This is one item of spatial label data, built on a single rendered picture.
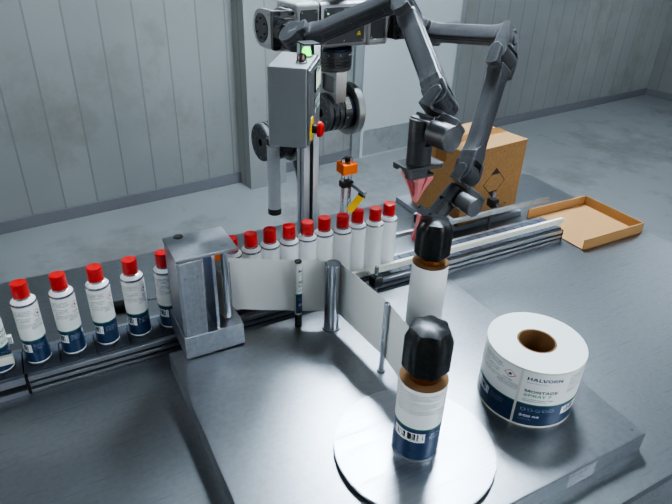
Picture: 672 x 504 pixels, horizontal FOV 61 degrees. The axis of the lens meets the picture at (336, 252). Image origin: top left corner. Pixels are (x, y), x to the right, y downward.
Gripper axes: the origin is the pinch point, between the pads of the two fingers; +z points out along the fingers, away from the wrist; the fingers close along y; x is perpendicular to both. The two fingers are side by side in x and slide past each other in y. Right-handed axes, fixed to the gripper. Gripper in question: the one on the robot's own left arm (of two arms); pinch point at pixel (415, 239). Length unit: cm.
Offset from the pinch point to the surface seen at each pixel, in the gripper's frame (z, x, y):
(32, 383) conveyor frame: 80, -71, 6
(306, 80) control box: -11, -61, 2
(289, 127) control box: 0, -56, -1
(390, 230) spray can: 3.0, -12.7, 2.6
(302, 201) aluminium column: 12.1, -31.8, -12.6
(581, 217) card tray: -47, 65, -4
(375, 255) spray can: 11.1, -11.9, 3.4
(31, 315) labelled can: 66, -79, 3
